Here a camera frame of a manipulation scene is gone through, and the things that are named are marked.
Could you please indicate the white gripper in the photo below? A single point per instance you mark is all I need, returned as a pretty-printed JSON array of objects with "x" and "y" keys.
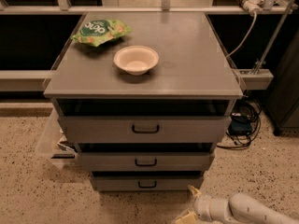
[{"x": 203, "y": 204}]

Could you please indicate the grey bottom drawer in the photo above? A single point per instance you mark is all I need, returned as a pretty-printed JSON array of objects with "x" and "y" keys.
[{"x": 145, "y": 183}]

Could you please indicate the grey drawer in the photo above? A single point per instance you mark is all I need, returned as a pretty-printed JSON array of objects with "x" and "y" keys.
[
  {"x": 146, "y": 162},
  {"x": 145, "y": 183},
  {"x": 144, "y": 129}
]

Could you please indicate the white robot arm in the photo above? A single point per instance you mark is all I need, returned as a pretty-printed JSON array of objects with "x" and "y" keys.
[{"x": 240, "y": 208}]

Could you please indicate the grey drawer cabinet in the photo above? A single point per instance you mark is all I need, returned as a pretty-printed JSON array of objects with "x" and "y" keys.
[{"x": 191, "y": 79}]

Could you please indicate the grey middle drawer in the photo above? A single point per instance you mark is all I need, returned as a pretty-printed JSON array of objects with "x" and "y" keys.
[{"x": 146, "y": 162}]

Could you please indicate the grey top drawer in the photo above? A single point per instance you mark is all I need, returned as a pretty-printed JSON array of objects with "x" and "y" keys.
[{"x": 144, "y": 129}]

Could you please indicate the blue power adapter box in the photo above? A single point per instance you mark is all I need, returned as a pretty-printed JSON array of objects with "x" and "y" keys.
[{"x": 240, "y": 126}]

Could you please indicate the dark grey side cabinet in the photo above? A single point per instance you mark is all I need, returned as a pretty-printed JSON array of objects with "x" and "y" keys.
[{"x": 282, "y": 97}]

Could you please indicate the beige paper bowl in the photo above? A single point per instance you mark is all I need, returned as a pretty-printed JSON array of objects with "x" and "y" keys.
[{"x": 136, "y": 60}]

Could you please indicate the green snack bag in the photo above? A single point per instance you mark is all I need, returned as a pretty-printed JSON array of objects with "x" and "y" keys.
[{"x": 96, "y": 33}]

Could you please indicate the white power strip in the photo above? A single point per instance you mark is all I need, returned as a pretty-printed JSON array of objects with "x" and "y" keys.
[{"x": 251, "y": 6}]

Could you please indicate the metal diagonal strut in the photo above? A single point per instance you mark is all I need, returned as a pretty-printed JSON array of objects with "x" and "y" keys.
[{"x": 256, "y": 68}]

